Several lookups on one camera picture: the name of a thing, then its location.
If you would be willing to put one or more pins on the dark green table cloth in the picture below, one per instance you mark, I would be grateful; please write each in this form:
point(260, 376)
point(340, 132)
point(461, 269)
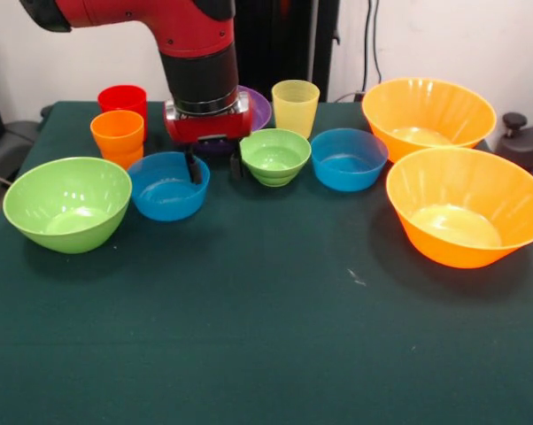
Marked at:
point(249, 332)

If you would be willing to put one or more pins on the large orange bowl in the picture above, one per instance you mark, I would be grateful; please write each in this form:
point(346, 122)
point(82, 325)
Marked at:
point(461, 212)
point(428, 110)

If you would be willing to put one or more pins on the small green bowl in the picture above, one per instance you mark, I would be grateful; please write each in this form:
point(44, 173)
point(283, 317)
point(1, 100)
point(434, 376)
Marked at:
point(274, 155)

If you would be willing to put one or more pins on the black pedestal foot with knob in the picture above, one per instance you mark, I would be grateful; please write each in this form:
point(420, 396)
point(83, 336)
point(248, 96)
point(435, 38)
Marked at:
point(525, 141)

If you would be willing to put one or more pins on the large green bowl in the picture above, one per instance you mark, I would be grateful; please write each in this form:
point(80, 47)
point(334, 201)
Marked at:
point(67, 208)

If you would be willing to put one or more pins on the yellow cup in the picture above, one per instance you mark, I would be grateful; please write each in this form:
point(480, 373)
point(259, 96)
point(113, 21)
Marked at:
point(295, 110)

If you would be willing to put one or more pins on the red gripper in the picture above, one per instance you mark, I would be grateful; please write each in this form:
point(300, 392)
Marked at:
point(209, 126)

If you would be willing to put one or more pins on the blue bowl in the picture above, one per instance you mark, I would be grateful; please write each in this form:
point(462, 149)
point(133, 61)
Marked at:
point(164, 201)
point(348, 172)

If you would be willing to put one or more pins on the purple bowl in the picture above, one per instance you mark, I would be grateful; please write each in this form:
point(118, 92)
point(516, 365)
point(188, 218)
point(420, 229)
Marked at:
point(260, 110)

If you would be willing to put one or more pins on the orange cup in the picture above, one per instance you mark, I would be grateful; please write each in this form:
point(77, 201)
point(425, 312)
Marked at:
point(117, 137)

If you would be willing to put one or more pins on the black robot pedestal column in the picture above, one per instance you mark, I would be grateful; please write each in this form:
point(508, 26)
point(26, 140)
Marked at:
point(284, 44)

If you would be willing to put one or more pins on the red cup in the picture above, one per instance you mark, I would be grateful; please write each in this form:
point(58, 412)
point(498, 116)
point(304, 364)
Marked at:
point(122, 99)

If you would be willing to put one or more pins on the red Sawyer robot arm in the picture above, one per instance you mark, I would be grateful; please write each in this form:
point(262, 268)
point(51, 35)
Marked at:
point(191, 26)

